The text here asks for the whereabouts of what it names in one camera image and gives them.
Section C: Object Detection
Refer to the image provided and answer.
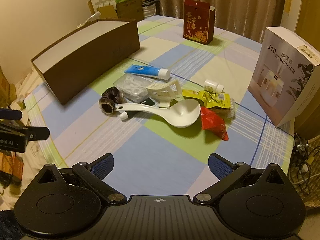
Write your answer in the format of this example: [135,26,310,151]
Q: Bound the white cables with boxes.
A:
[289,135,320,205]

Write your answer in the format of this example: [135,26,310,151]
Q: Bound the brown hair scrunchie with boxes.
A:
[100,86,124,115]

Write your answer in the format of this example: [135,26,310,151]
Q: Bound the white plastic handle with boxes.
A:
[77,11,102,28]

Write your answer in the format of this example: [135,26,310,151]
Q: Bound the black fan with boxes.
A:
[294,132,313,158]

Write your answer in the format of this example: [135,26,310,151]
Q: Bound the red snack packet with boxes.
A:
[200,106,229,140]

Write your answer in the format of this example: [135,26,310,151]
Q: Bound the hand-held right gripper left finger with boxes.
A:
[37,153,128,206]

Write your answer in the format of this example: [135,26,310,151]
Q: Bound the dark blue fuzzy cloth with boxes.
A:
[0,209,24,240]

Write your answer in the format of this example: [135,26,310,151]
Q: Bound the white humidifier box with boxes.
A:
[247,26,320,128]

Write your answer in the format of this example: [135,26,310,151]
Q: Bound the white pill bottle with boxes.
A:
[204,79,224,93]

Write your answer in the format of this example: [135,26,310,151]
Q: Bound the red gift box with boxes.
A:
[183,0,217,46]

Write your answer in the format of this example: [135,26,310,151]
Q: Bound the brown cardboard box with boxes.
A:
[30,19,141,106]

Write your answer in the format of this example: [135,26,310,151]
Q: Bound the brown curtain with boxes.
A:
[130,0,310,47]

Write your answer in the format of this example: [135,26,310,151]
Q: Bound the clear floss pick box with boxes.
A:
[113,76,153,103]

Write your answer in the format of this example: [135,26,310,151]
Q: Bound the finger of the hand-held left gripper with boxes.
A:
[24,127,51,141]
[0,108,23,122]

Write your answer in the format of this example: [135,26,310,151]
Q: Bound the white carved wooden panel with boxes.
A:
[91,0,118,14]

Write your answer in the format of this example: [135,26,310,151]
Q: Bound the black and white bag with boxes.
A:
[142,0,160,19]

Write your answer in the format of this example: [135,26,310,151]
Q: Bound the checked tablecloth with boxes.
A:
[22,15,295,183]

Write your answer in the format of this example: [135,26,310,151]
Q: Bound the tan cardboard box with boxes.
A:
[87,0,144,22]

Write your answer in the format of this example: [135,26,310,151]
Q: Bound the blue toothpaste tube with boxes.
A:
[124,64,171,80]

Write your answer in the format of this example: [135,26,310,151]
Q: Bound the dark green lip gel tube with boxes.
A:
[119,96,158,122]

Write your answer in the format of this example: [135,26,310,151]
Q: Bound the yellow sauce packet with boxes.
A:
[182,89,231,108]

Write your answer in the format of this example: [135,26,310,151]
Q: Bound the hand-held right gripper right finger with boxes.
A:
[192,152,288,205]

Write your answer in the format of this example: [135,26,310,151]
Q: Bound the white rice spoon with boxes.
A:
[114,99,201,128]

